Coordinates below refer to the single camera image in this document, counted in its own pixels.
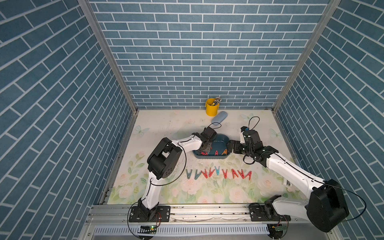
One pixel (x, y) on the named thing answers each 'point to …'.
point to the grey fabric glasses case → (220, 117)
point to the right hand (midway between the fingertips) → (233, 145)
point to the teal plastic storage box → (219, 149)
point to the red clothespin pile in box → (206, 153)
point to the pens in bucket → (217, 101)
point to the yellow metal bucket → (211, 110)
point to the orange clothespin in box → (225, 151)
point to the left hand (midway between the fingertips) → (208, 148)
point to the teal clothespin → (217, 171)
